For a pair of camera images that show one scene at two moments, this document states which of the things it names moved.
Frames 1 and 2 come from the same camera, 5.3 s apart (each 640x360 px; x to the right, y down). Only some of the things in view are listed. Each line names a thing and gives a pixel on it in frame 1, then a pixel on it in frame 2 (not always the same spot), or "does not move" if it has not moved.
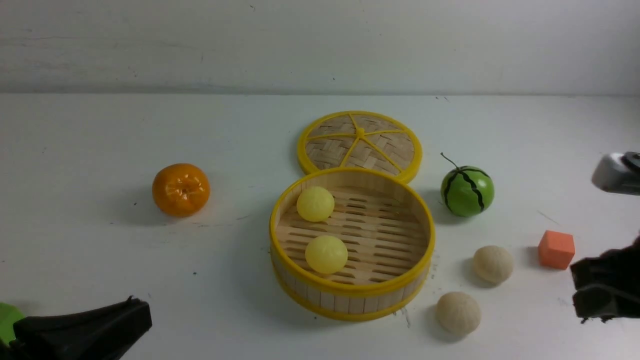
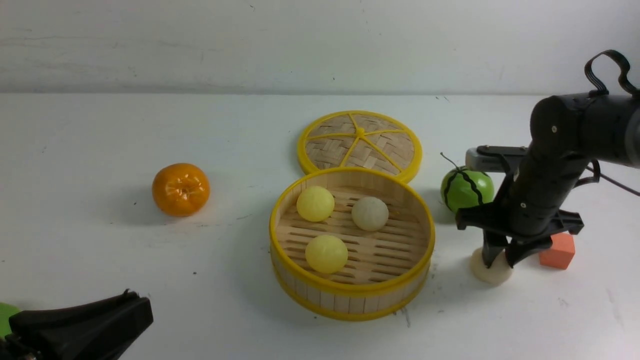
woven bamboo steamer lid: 360,139 does not move
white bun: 458,313 -> 370,213
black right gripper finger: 619,267 -> 491,247
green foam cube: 9,314 does not move
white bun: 493,263 does not move
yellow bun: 315,204 does not move
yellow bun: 326,254 does not move
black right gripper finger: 606,302 -> 516,250
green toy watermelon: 466,191 does not move
